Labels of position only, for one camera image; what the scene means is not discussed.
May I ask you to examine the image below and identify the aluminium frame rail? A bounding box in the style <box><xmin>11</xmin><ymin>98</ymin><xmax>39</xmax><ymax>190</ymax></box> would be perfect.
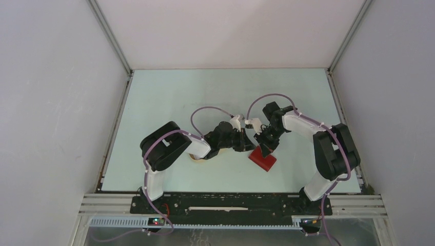
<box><xmin>70</xmin><ymin>193</ymin><xmax>397</xmax><ymax>245</ymax></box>

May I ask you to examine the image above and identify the red leather card holder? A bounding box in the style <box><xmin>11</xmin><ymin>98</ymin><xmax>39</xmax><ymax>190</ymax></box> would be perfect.
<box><xmin>248</xmin><ymin>146</ymin><xmax>277</xmax><ymax>172</ymax></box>

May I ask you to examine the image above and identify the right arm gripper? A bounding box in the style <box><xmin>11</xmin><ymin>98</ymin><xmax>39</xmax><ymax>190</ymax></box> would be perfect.
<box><xmin>253</xmin><ymin>126</ymin><xmax>286</xmax><ymax>158</ymax></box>

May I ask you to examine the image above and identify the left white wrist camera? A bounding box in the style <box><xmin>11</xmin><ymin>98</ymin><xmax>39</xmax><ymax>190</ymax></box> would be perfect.
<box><xmin>229</xmin><ymin>114</ymin><xmax>245</xmax><ymax>132</ymax></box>

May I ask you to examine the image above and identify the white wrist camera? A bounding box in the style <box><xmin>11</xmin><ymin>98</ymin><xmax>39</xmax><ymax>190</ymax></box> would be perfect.
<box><xmin>244</xmin><ymin>118</ymin><xmax>263</xmax><ymax>134</ymax></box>
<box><xmin>229</xmin><ymin>114</ymin><xmax>245</xmax><ymax>132</ymax></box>

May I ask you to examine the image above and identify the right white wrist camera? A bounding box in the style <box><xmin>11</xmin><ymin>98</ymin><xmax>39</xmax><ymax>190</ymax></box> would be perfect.
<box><xmin>244</xmin><ymin>118</ymin><xmax>263</xmax><ymax>134</ymax></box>

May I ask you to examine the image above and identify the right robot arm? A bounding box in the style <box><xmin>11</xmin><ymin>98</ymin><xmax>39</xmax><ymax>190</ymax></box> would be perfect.
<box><xmin>245</xmin><ymin>102</ymin><xmax>361</xmax><ymax>214</ymax></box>

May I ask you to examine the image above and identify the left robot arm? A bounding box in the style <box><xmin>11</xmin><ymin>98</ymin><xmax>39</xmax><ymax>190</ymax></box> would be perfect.
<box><xmin>140</xmin><ymin>121</ymin><xmax>255</xmax><ymax>214</ymax></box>

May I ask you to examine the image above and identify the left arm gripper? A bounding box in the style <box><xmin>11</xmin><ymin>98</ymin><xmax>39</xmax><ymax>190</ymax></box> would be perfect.
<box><xmin>218</xmin><ymin>128</ymin><xmax>256</xmax><ymax>152</ymax></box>

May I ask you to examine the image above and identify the beige oval plastic tray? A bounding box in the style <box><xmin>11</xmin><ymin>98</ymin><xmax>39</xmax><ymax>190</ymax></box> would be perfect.
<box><xmin>189</xmin><ymin>154</ymin><xmax>206</xmax><ymax>163</ymax></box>

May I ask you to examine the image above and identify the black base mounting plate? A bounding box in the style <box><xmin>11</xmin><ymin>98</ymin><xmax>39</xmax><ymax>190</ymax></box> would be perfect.
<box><xmin>130</xmin><ymin>192</ymin><xmax>332</xmax><ymax>226</ymax></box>

